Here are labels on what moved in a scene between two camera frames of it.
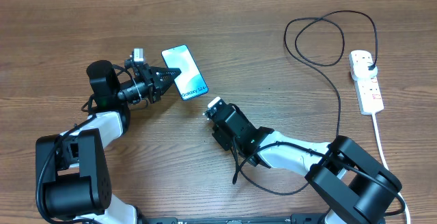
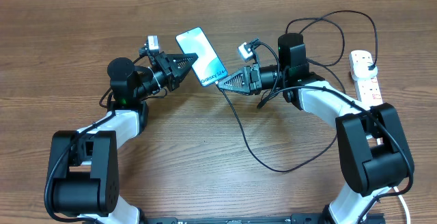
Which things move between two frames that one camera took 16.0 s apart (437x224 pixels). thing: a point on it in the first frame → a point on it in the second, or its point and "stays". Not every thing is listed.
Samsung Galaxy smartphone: (190, 82) → (208, 66)
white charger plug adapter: (361, 71) stays
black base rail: (295, 218) stays
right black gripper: (223, 138) → (248, 87)
